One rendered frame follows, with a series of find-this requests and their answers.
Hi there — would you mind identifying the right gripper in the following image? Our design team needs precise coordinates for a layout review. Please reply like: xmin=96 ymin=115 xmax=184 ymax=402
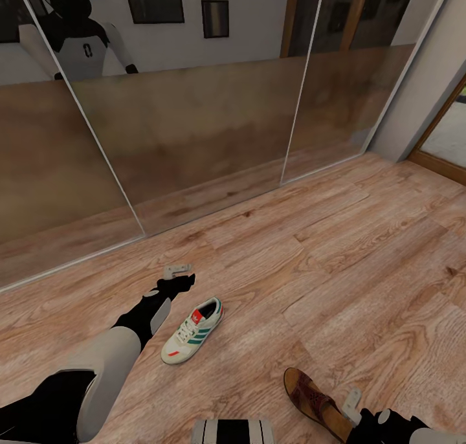
xmin=346 ymin=408 xmax=374 ymax=444

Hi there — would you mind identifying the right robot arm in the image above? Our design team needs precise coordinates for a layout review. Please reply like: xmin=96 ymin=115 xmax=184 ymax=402
xmin=342 ymin=388 xmax=466 ymax=444

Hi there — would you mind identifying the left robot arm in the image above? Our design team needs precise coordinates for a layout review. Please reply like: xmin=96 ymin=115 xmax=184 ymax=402
xmin=0 ymin=264 xmax=195 ymax=444

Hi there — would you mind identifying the robot trunk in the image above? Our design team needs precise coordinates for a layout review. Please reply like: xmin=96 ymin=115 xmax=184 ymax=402
xmin=190 ymin=419 xmax=276 ymax=444

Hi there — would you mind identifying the gym shoe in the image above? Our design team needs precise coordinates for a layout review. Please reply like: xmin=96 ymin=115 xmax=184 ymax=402
xmin=161 ymin=297 xmax=225 ymax=364

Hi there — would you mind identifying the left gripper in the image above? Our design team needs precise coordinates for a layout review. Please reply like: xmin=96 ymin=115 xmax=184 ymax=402
xmin=157 ymin=274 xmax=195 ymax=297

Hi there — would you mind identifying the sandal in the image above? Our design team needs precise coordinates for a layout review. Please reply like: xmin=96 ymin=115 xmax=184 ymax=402
xmin=283 ymin=367 xmax=353 ymax=444

